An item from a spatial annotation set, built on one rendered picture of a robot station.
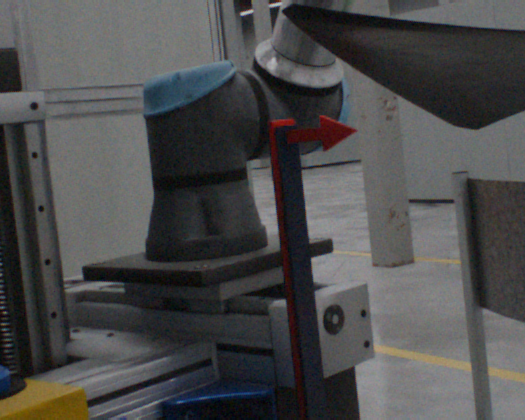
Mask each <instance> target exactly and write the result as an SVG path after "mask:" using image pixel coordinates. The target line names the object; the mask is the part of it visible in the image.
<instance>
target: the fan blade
mask: <svg viewBox="0 0 525 420"><path fill-rule="evenodd" d="M281 11H282V12H281V13H282V14H283V15H284V16H285V17H286V18H287V19H288V20H289V21H290V22H291V23H293V24H294V25H295V26H296V27H297V28H299V29H300V30H301V31H302V32H304V33H305V34H306V35H307V36H309V37H310V38H311V39H312V40H314V41H315V42H316V43H318V44H319V45H320V46H322V47H323V48H325V49H326V50H327V51H329V52H330V53H332V54H333V55H335V56H336V57H337V58H339V59H341V60H343V61H344V62H346V63H347V64H349V65H350V66H352V67H353V68H355V69H356V70H358V71H360V72H361V73H363V74H364V75H366V76H367V77H369V78H371V79H372V80H374V81H375V82H377V83H379V84H380V85H382V86H384V87H385V88H387V89H389V90H390V91H392V92H394V93H395V94H397V95H399V96H400V97H402V98H404V99H406V100H407V101H409V102H411V103H413V104H414V105H416V107H418V108H420V109H422V110H423V111H425V112H427V113H429V114H431V115H432V116H434V117H436V118H438V119H440V120H442V121H444V122H445V123H448V124H451V125H453V126H455V127H458V128H464V129H470V130H475V131H478V130H480V129H482V128H485V127H487V126H489V125H492V124H494V123H496V122H499V121H501V120H504V119H506V118H509V117H511V116H514V115H516V114H519V113H522V111H524V110H525V30H508V29H491V28H477V27H466V26H456V25H446V24H435V23H426V22H417V21H408V20H400V19H392V18H384V17H376V16H369V15H361V14H354V13H347V12H341V11H333V10H326V9H320V8H314V7H308V6H302V5H296V3H292V5H290V6H288V7H287V8H285V9H283V10H281Z"/></svg>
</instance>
